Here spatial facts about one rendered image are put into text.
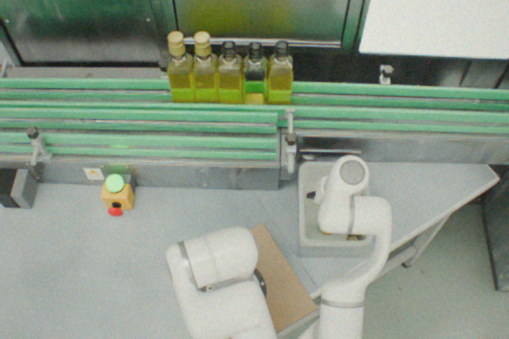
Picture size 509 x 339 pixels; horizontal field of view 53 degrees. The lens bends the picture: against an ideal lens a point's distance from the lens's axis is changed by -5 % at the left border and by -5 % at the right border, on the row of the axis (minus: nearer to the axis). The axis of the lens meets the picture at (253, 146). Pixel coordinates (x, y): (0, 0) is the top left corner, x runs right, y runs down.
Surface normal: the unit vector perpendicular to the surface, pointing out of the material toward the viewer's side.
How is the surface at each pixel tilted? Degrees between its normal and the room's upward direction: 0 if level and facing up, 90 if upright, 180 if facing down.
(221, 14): 90
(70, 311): 0
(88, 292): 0
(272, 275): 0
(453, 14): 90
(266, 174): 90
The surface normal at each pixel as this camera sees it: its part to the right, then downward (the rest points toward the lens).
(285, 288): 0.00, -0.52
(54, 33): -0.03, 0.85
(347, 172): -0.01, -0.29
